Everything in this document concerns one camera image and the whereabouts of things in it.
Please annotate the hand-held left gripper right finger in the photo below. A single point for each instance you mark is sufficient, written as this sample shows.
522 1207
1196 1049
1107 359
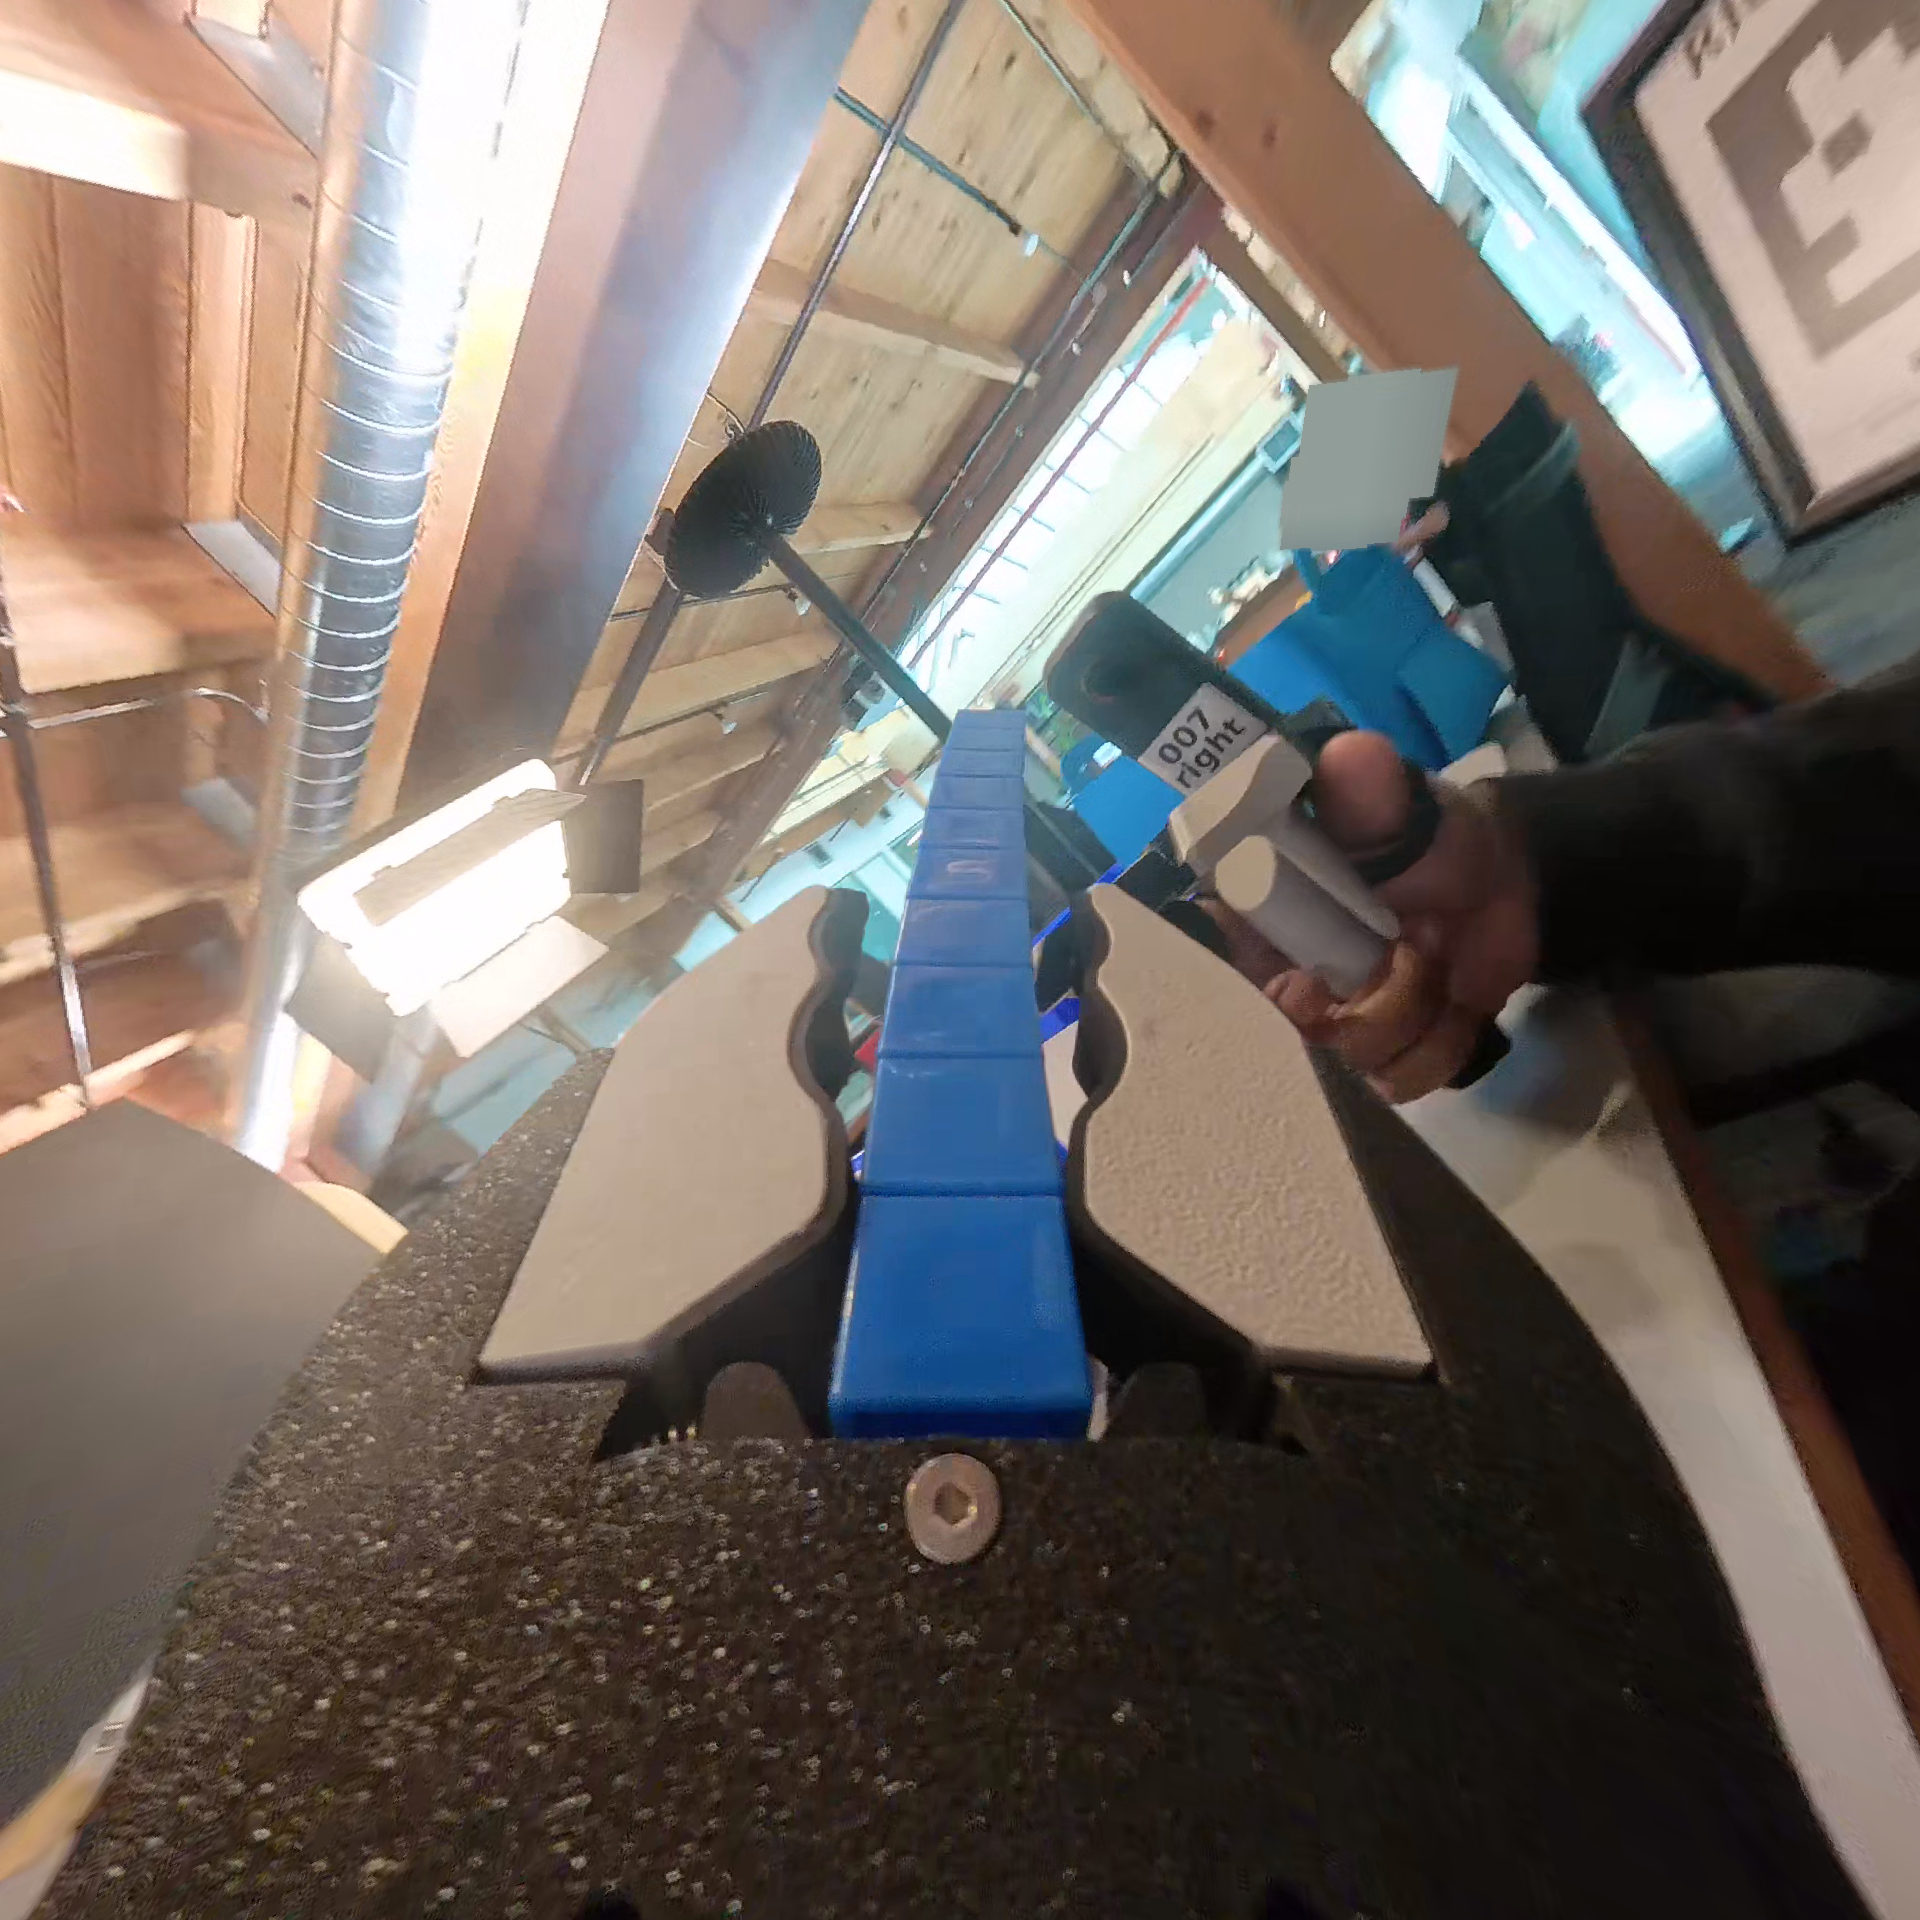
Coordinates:
1232 1157

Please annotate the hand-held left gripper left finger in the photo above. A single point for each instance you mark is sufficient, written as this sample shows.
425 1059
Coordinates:
673 1157

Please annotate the blue segmented rod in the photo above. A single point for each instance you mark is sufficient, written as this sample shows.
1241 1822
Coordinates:
964 1278

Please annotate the person's right forearm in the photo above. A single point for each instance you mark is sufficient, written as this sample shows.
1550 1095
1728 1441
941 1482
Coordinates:
1726 841

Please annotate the person's right hand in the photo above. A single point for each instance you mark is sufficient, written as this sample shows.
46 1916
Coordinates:
1447 961

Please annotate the blue plastic bin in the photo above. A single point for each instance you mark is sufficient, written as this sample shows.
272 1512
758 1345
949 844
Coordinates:
1353 653

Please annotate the studio light panel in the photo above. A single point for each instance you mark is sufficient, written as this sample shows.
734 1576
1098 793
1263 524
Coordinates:
439 887

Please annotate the black round disc on pole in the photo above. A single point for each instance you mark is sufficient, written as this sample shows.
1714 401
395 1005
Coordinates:
741 505

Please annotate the framed black white marker board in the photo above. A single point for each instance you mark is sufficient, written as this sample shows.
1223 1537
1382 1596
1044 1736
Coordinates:
1769 194

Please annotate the silver ventilation duct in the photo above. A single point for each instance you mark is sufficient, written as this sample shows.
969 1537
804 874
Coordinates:
374 451

